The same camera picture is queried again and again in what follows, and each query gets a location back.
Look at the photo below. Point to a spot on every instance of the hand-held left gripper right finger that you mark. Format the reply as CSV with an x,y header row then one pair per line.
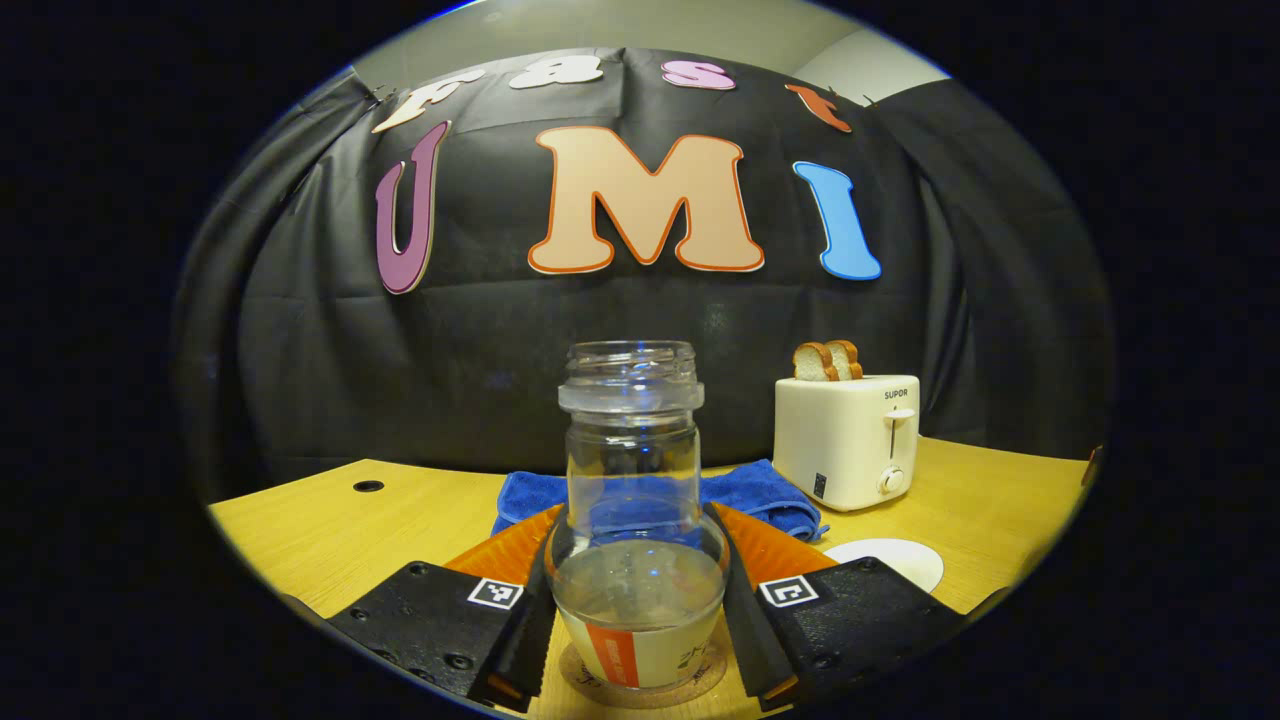
x,y
750,640

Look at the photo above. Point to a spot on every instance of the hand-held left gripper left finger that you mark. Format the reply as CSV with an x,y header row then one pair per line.
x,y
520,650

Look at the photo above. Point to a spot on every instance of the black backdrop cloth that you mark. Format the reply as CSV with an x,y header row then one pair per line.
x,y
450,350

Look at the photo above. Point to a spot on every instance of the blue towel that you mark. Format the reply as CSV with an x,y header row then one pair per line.
x,y
760,495

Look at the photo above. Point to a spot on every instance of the clear water bottle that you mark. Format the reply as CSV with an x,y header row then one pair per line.
x,y
635,600

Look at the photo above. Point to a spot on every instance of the white toaster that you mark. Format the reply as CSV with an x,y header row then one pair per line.
x,y
840,440

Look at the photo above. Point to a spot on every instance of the round cork coaster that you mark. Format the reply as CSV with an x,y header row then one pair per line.
x,y
600,697

